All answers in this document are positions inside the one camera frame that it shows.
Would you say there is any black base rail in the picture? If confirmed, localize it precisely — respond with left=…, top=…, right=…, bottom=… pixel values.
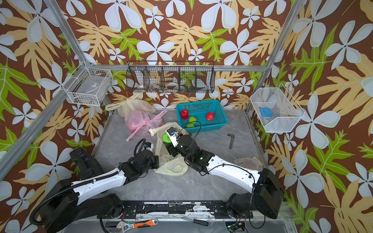
left=95, top=200, right=255, bottom=220

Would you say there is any white wire basket right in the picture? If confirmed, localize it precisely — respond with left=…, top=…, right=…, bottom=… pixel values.
left=250, top=85, right=306, bottom=134

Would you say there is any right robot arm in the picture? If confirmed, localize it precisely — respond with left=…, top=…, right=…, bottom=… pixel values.
left=162, top=133, right=285, bottom=219

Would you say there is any white wire basket left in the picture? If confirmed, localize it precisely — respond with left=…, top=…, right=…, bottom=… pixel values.
left=63, top=62, right=113, bottom=106

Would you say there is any grey allen key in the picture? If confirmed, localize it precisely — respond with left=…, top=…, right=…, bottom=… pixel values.
left=227, top=134, right=235, bottom=149

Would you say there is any pink plastic bag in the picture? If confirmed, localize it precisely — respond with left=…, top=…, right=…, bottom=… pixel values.
left=124, top=110, right=167, bottom=142

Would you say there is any orange adjustable wrench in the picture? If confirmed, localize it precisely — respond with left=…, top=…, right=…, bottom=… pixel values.
left=116, top=219, right=158, bottom=233

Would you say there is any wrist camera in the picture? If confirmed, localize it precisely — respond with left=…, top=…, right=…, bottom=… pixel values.
left=166, top=127, right=178, bottom=147
left=143, top=142, right=154, bottom=152

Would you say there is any red apple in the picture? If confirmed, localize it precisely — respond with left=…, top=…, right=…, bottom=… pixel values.
left=181, top=109, right=189, bottom=120

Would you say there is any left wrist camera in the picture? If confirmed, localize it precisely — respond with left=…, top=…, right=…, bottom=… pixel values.
left=143, top=142, right=154, bottom=152

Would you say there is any pale yellow bag at back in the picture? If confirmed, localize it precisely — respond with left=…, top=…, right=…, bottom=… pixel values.
left=105, top=93, right=155, bottom=117

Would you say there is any white wire basket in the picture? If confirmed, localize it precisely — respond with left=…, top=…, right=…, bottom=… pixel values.
left=63, top=62, right=113, bottom=106
left=250, top=85, right=306, bottom=134

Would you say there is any black wire basket rear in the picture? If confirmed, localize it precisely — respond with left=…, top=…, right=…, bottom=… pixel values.
left=124, top=61, right=216, bottom=94

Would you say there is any blue object in basket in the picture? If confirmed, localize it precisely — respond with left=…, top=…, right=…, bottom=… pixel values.
left=260, top=107, right=273, bottom=118

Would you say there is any teal plastic basket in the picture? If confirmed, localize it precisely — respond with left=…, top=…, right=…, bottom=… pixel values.
left=176, top=100, right=228, bottom=133

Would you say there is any green apple toy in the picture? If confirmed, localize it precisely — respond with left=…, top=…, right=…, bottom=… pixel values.
left=188, top=116, right=197, bottom=124

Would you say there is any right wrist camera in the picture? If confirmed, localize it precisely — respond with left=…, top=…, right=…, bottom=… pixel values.
left=166, top=127, right=178, bottom=147

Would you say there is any red fruit toy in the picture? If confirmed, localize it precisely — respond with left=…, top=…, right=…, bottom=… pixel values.
left=206, top=112, right=215, bottom=121

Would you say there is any green cabbage toy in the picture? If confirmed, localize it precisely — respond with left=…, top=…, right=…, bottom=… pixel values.
left=162, top=133, right=172, bottom=144

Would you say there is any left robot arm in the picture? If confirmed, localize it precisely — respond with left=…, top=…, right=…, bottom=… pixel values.
left=29, top=147, right=159, bottom=233

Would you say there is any yellow plastic bag with fruit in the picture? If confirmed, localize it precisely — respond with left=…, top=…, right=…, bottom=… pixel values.
left=149, top=122, right=188, bottom=176

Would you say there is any black handled screwdriver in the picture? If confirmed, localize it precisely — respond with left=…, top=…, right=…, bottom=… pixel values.
left=182, top=217, right=209, bottom=227

